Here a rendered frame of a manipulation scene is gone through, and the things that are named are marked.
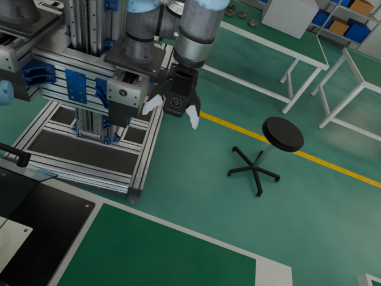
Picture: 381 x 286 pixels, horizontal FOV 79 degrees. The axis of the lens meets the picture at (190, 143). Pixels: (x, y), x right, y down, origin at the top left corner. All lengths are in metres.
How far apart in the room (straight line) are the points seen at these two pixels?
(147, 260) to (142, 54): 0.78
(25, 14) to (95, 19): 0.26
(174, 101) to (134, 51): 0.58
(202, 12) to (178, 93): 0.16
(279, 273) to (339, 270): 1.33
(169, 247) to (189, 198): 1.01
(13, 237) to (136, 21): 0.82
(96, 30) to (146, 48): 0.25
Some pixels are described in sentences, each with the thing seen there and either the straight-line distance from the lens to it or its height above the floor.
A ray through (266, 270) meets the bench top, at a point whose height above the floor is 0.75.
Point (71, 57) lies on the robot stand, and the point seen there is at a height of 0.94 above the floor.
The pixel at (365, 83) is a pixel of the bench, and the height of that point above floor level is 0.73.
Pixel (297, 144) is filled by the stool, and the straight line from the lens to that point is 1.91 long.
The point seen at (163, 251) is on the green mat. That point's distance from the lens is 0.89.
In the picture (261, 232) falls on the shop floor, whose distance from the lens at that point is 2.02.
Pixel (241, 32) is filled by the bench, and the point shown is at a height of 0.73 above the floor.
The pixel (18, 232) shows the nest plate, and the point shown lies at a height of 0.78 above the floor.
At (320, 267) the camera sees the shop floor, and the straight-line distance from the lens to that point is 2.23.
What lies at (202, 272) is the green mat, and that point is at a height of 0.75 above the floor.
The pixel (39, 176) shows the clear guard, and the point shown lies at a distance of 0.66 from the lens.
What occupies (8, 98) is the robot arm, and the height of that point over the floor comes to 1.04.
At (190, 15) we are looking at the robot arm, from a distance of 0.47.
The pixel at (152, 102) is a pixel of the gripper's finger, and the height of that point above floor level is 1.21.
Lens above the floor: 1.59
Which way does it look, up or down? 46 degrees down
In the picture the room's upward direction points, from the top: 24 degrees clockwise
